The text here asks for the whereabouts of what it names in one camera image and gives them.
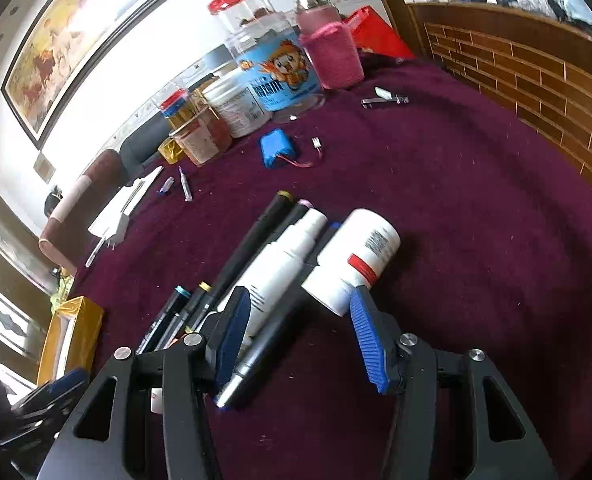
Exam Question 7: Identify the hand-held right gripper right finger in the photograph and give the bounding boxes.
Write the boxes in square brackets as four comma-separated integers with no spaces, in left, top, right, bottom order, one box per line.
[350,285,559,480]

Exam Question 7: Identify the brown chair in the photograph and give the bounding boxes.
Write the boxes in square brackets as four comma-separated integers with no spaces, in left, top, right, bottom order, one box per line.
[38,149,129,271]

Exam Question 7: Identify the black marker teal cap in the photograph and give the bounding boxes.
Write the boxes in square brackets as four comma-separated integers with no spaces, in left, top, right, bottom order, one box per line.
[138,285,193,356]

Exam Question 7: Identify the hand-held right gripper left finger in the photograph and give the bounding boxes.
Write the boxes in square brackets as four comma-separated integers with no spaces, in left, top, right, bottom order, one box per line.
[36,285,251,480]

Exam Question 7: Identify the white pill bottle red label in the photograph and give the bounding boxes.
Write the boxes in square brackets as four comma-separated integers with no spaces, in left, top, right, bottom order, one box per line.
[302,208,401,317]

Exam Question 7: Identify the yellow jar red lid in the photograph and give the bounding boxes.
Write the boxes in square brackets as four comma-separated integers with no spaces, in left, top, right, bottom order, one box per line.
[160,87,197,133]

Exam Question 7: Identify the black marker yellow cap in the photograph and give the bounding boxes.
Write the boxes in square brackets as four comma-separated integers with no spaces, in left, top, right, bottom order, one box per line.
[211,190,293,311]

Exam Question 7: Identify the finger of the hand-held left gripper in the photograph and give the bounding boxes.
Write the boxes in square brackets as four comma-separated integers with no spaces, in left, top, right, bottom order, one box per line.
[0,407,64,448]
[10,367,89,418]

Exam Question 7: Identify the bottle with pink sleeve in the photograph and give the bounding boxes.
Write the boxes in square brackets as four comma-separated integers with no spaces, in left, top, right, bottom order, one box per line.
[290,0,365,91]

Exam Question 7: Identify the metal nail clipper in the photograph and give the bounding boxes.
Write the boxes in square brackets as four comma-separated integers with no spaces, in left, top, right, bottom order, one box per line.
[361,94,409,109]

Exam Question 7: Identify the blue battery pack with wire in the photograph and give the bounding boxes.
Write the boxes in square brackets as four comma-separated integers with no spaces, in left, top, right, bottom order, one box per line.
[260,129,325,168]

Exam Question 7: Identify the brick pattern wooden cabinet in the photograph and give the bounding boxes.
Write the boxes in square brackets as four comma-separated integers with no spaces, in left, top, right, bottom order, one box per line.
[363,0,592,198]

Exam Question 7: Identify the clear jar blue label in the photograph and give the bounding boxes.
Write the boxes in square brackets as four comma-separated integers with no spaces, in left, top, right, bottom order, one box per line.
[224,25,327,113]

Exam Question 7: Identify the white spray bottle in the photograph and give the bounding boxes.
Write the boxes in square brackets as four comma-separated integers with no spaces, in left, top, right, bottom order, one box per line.
[221,208,329,346]

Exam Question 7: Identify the black marker blue cap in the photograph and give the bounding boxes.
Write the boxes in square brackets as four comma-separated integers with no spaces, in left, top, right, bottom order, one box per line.
[316,221,341,261]

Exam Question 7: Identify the framed horse painting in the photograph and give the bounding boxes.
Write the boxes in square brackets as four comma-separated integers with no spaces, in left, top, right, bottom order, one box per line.
[0,0,181,150]

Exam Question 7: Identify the black marker pink cap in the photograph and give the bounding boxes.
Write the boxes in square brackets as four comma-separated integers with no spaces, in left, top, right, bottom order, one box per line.
[226,199,313,306]

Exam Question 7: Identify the orange can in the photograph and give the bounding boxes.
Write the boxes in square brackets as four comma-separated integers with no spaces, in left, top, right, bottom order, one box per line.
[168,105,233,167]

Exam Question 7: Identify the small wall plaque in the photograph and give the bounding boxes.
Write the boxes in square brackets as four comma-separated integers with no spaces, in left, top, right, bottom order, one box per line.
[33,152,57,183]

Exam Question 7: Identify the white pen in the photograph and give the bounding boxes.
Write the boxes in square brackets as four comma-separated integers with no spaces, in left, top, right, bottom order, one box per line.
[85,237,108,268]

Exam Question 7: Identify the yellow-edged cardboard box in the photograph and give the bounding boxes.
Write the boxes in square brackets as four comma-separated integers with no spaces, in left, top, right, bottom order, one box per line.
[37,296,104,386]

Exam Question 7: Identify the red box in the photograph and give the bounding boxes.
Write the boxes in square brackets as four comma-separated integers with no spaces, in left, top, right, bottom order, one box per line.
[345,6,417,61]

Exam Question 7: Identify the white plastic tub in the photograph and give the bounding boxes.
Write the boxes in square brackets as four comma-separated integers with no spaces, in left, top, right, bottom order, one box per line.
[202,75,274,138]

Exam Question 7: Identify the dark wooden glass cabinet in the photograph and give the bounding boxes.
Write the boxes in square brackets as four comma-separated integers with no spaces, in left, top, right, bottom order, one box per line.
[0,162,72,361]

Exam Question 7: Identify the dark grey pen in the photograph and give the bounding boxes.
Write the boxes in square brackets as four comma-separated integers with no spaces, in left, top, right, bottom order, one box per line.
[213,280,317,409]

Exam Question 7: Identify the white paper sheets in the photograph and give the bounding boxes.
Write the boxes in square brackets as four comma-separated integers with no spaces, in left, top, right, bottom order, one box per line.
[88,165,164,238]

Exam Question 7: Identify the black marker yellow tip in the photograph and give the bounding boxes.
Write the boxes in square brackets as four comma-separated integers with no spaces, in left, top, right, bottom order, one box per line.
[161,281,213,351]

